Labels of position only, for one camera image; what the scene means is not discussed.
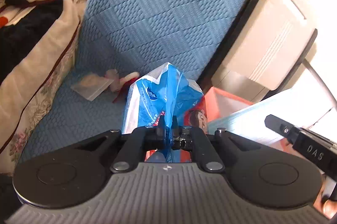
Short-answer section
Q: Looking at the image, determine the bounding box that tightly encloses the black sofa frame edge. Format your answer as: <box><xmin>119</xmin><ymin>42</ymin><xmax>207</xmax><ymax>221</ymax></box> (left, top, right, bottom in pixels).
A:
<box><xmin>197</xmin><ymin>0</ymin><xmax>259</xmax><ymax>93</ymax></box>

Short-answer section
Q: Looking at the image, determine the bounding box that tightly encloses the blue tissue pack bag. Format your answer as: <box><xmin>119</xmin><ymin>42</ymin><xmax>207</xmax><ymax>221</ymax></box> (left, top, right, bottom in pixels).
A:
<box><xmin>121</xmin><ymin>62</ymin><xmax>209</xmax><ymax>164</ymax></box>

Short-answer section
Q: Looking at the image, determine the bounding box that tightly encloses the red glittery ornament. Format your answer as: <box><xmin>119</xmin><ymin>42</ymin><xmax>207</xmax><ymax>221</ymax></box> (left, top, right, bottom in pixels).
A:
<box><xmin>112</xmin><ymin>77</ymin><xmax>138</xmax><ymax>103</ymax></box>

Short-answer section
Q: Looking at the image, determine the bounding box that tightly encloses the person's hand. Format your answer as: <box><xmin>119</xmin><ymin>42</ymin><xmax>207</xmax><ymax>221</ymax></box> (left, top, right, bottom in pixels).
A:
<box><xmin>322</xmin><ymin>200</ymin><xmax>337</xmax><ymax>219</ymax></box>

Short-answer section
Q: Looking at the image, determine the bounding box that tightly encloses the clear plastic packet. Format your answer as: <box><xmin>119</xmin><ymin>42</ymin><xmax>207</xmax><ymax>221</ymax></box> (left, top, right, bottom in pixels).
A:
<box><xmin>71</xmin><ymin>73</ymin><xmax>112</xmax><ymax>102</ymax></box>

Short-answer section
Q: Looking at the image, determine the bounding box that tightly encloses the white side cabinet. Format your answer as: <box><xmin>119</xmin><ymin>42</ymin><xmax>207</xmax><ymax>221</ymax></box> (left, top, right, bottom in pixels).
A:
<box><xmin>210</xmin><ymin>0</ymin><xmax>337</xmax><ymax>132</ymax></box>

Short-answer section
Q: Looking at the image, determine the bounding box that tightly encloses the blue quilted sofa cover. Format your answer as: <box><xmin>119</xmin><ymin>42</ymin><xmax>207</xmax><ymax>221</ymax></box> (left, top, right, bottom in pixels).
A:
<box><xmin>20</xmin><ymin>0</ymin><xmax>246</xmax><ymax>161</ymax></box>

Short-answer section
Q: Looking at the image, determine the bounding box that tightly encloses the pink storage box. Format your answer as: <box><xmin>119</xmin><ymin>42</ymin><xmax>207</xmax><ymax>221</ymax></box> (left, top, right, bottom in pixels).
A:
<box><xmin>205</xmin><ymin>87</ymin><xmax>290</xmax><ymax>152</ymax></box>

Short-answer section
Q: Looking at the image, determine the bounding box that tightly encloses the white tube toy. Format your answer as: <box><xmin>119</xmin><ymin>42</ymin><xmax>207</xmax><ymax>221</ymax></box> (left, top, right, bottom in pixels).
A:
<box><xmin>106</xmin><ymin>70</ymin><xmax>140</xmax><ymax>92</ymax></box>

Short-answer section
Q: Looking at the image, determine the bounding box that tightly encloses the floral beige cushion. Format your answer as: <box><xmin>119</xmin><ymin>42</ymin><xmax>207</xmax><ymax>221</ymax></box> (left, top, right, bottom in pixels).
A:
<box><xmin>1</xmin><ymin>0</ymin><xmax>87</xmax><ymax>176</ymax></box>

